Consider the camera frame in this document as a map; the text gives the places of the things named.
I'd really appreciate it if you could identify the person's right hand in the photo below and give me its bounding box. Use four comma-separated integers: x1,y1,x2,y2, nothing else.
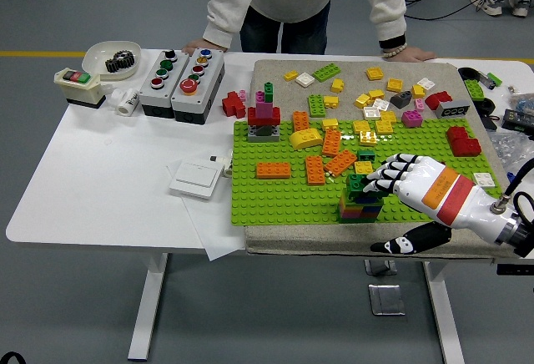
181,38,229,54

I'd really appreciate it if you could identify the person's left hand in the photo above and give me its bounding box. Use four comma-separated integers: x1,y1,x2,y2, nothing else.
381,45,437,63

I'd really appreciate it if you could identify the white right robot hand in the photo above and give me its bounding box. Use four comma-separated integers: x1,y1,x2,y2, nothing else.
361,153,518,255

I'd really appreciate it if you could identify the dark green long brick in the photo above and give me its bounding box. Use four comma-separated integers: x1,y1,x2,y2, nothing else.
346,173,379,205

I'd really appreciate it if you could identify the dark grey slope brick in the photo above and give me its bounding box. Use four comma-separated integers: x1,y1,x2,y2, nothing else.
390,91,413,109

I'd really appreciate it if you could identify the large red stepped brick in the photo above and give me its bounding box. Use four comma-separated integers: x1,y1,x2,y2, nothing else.
447,125,483,158

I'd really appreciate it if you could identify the magenta pink square brick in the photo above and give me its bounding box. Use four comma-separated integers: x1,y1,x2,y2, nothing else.
400,110,423,129

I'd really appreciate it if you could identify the red cross-shaped brick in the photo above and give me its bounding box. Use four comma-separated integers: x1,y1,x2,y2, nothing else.
221,91,247,119

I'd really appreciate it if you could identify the grey brick with holes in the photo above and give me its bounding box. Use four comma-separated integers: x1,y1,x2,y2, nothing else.
436,99,471,119

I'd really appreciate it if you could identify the lime green medium brick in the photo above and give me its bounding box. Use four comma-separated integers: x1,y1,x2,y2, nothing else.
307,94,329,119
464,78,486,101

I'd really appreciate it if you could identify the red wide brick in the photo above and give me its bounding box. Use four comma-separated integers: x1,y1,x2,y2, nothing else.
247,106,281,127

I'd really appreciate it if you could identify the pink tall brick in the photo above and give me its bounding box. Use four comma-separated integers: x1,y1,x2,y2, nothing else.
254,91,275,118

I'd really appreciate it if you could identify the lime green long brick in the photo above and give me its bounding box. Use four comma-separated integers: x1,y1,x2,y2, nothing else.
312,63,342,83

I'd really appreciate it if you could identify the multicolour brick stack lime top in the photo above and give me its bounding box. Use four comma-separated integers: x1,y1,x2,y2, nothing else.
336,190,385,224

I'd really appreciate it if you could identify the grey arch brick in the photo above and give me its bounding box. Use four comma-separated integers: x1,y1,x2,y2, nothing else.
247,124,281,143

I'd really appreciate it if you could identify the orange long brick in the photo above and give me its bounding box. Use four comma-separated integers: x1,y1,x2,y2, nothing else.
254,161,292,180
320,129,342,158
324,149,358,178
305,154,326,186

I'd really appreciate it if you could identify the yellow curved brick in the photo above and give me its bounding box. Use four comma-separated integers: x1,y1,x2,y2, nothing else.
289,128,324,151

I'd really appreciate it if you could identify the black wristband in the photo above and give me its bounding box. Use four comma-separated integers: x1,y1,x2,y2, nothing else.
378,33,406,51

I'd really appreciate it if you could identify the grey emergency-stop control box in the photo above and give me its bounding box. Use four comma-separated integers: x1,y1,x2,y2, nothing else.
170,48,226,125

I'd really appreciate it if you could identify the grey four-button control box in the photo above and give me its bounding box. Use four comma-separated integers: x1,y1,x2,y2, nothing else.
139,49,191,119

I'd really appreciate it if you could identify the clear plastic bag of screws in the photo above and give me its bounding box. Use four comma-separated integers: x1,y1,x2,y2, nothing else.
487,129,534,173

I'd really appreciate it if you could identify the silver metal clip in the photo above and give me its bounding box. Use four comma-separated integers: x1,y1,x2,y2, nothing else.
476,71,498,90

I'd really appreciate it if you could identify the black metal gear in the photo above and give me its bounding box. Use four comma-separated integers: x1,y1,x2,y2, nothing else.
104,55,126,73
114,49,135,68

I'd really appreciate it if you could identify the white pipe tee fitting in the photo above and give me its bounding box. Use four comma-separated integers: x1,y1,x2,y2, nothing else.
110,87,141,117

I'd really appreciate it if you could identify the black table control panel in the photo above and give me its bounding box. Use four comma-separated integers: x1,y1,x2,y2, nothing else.
496,262,534,276

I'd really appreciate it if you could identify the dark circuit board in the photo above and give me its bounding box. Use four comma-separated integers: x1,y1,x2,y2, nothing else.
502,109,534,134

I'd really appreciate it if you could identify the white plastic bowl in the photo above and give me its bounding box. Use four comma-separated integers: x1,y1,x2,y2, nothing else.
81,40,142,81

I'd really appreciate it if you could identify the clear bag of blue parts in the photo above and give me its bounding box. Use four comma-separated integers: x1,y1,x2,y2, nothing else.
511,93,534,110

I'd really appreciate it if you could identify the metal floor socket box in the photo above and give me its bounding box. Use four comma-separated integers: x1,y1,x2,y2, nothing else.
366,283,406,317

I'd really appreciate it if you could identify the white table leg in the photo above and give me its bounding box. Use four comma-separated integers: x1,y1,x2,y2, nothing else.
421,261,465,364
127,252,170,361

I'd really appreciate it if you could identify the grey-brown mat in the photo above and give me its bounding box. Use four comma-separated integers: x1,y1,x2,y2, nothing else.
244,58,534,265

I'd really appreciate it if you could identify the lime green studded baseplate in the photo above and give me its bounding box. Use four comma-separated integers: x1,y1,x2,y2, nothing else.
230,116,515,226

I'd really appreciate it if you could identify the white paper sheet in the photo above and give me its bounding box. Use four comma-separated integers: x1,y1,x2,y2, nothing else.
166,159,247,263

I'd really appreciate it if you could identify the pale bead bracelet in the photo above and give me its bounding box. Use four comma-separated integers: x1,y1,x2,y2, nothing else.
381,43,408,59

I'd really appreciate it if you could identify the white wall switch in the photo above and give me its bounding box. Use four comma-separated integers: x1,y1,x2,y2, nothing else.
169,161,220,200

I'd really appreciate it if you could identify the beige red-green switch box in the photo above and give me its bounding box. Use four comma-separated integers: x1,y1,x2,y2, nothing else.
53,67,106,109

